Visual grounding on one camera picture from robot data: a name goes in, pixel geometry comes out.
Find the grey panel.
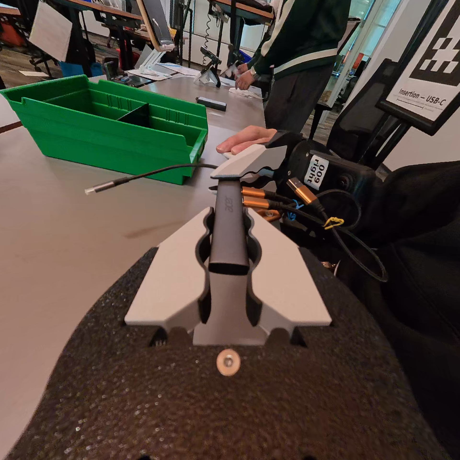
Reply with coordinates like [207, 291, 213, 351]
[29, 1, 73, 62]

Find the green plastic bin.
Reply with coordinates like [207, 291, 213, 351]
[0, 74, 209, 186]

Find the dark grey usb hub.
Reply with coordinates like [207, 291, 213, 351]
[84, 163, 251, 276]

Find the sign on black easel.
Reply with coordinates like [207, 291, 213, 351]
[356, 0, 460, 169]

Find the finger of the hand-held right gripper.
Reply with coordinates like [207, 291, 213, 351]
[208, 172, 275, 192]
[209, 143, 287, 180]

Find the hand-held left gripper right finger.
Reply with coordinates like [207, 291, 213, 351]
[245, 208, 333, 330]

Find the curved black sheet document stand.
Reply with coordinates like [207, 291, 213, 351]
[136, 0, 177, 78]

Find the orange plug cable blue tie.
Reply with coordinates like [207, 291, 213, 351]
[241, 196, 306, 223]

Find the black office chair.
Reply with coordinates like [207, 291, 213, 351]
[325, 58, 399, 162]

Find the black rectangular device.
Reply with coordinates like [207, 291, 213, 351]
[196, 96, 228, 112]

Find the black device white stand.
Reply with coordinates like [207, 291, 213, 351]
[194, 46, 221, 88]

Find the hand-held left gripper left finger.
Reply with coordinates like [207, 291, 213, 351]
[124, 207, 214, 330]

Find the person's right hand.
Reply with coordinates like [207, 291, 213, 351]
[216, 126, 278, 156]

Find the orange plug cable yellow tie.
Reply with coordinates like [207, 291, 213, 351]
[241, 177, 389, 283]

